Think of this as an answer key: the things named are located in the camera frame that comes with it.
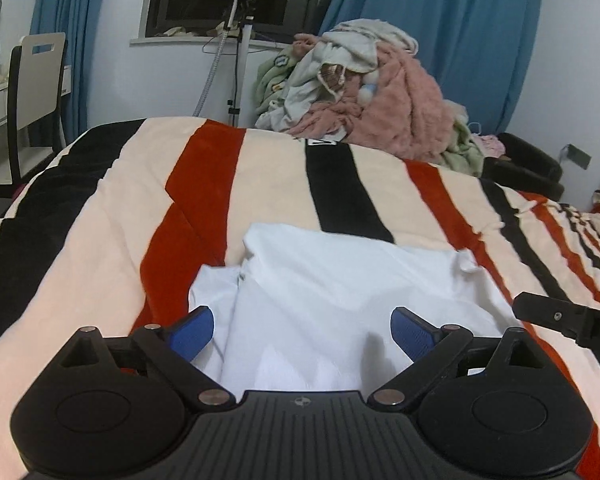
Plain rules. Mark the striped blanket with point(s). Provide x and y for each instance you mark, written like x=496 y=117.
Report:
x=130 y=220

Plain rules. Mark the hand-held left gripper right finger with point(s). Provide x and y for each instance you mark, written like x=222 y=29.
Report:
x=409 y=332

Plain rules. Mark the beige grey garment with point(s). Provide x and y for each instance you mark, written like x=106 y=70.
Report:
x=352 y=45

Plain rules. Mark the cloth on windowsill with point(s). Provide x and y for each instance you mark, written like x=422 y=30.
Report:
x=180 y=31

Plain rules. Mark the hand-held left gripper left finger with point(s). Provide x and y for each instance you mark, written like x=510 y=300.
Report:
x=196 y=332

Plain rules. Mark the pale green patterned blanket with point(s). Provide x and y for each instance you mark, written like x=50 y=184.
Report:
x=270 y=77

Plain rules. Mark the pale green fleece blanket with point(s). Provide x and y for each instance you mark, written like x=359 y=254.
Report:
x=462 y=150

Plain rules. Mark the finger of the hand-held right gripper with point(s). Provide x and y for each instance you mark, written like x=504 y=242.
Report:
x=550 y=314

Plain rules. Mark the white t-shirt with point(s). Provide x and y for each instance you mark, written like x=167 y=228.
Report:
x=330 y=285

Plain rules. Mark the black armchair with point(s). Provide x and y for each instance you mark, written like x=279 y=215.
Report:
x=527 y=167

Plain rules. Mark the white and black chair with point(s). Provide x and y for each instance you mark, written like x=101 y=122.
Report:
x=35 y=90

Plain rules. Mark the white garment steamer stand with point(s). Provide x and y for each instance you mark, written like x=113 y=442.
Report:
x=239 y=60

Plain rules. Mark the black wall socket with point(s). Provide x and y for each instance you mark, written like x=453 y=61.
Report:
x=577 y=156

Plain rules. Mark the pink fluffy blanket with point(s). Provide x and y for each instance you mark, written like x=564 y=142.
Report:
x=410 y=105

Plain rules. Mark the blue curtain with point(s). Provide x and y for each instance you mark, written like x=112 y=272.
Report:
x=72 y=35
x=445 y=20

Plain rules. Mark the small pink garment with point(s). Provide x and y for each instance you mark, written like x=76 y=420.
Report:
x=491 y=146

